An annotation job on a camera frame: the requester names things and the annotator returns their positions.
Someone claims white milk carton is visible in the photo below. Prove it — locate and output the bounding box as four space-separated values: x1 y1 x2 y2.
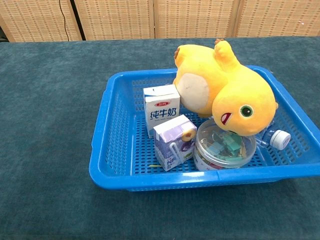
143 84 181 139

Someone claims purple drink carton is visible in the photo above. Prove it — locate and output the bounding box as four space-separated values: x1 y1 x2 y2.
152 114 198 172

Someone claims clear tub of binder clips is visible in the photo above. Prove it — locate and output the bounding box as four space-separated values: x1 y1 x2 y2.
193 118 258 172

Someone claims yellow plush dinosaur toy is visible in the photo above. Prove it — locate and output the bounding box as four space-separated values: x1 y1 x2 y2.
172 38 279 137

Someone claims clear plastic water bottle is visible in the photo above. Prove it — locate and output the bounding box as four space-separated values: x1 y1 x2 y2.
255 122 292 150

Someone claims blue plastic perforated basket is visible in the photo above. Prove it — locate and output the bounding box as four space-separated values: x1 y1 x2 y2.
89 65 320 193

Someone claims bamboo folding screen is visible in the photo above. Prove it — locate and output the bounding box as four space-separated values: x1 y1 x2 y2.
0 0 320 43

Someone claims teal table cloth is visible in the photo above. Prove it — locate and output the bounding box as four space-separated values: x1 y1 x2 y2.
0 36 320 240

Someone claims thin black hanging cable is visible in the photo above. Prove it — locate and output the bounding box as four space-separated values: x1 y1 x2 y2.
59 0 71 42

